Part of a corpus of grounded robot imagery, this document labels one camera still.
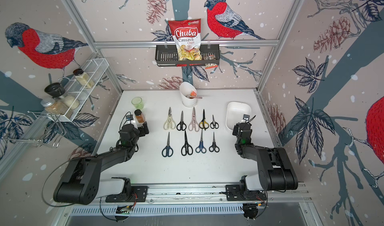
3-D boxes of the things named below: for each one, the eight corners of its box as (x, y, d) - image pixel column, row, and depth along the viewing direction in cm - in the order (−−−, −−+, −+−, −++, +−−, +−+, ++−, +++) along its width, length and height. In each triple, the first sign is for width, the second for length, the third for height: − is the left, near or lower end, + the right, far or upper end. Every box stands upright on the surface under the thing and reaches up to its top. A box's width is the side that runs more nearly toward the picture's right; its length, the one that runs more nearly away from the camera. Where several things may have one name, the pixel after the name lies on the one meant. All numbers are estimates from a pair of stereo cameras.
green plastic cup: (133, 109, 110) (130, 104, 105) (135, 102, 115) (132, 96, 110) (143, 109, 110) (140, 104, 105) (145, 102, 115) (142, 96, 110)
